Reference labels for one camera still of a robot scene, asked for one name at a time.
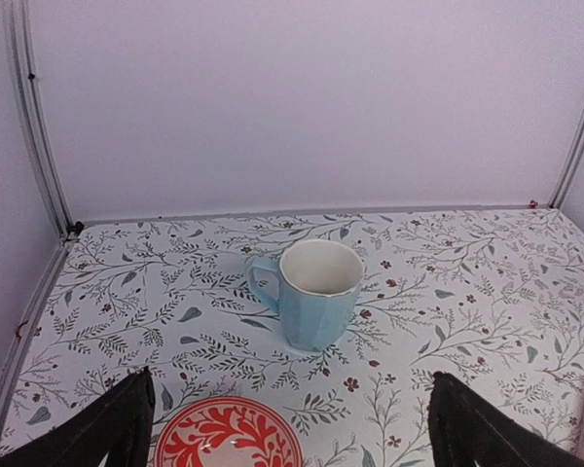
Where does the light blue mug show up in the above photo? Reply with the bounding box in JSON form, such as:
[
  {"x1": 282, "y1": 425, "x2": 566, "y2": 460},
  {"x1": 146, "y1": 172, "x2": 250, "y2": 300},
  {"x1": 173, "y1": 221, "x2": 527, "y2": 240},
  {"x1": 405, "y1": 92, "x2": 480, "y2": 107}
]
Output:
[{"x1": 245, "y1": 238, "x2": 365, "y2": 352}]

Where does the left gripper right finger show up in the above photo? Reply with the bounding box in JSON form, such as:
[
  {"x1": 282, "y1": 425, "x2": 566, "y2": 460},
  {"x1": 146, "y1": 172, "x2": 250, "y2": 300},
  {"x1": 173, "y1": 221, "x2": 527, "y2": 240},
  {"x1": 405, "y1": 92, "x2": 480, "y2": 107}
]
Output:
[{"x1": 428, "y1": 372, "x2": 584, "y2": 467}]

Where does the aluminium frame post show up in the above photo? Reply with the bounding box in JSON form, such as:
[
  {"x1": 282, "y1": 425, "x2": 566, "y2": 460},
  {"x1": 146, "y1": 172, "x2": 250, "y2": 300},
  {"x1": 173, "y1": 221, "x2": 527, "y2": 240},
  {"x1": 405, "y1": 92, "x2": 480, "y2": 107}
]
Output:
[
  {"x1": 548, "y1": 107, "x2": 584, "y2": 209},
  {"x1": 1, "y1": 1, "x2": 84, "y2": 243}
]

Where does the right aluminium frame post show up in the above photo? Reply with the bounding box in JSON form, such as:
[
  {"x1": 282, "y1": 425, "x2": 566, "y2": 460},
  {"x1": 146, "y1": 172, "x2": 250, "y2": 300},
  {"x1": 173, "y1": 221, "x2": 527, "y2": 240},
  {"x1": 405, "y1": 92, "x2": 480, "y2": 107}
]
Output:
[{"x1": 548, "y1": 107, "x2": 584, "y2": 209}]

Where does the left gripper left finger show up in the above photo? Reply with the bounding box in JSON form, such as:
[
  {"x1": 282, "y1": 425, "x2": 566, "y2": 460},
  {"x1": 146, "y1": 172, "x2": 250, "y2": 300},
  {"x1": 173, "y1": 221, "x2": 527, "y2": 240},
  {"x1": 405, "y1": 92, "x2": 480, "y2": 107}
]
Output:
[{"x1": 0, "y1": 368, "x2": 156, "y2": 466}]

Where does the red patterned bowl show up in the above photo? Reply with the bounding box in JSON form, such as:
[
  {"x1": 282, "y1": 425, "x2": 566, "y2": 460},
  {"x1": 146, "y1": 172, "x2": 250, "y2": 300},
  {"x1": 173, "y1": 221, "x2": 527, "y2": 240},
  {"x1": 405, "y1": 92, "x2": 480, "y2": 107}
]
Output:
[{"x1": 153, "y1": 396, "x2": 304, "y2": 467}]

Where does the left aluminium frame post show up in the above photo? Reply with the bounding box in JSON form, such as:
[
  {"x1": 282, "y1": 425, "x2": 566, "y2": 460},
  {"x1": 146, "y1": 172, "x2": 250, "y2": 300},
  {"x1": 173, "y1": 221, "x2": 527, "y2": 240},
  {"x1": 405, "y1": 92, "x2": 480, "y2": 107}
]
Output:
[{"x1": 1, "y1": 1, "x2": 84, "y2": 243}]

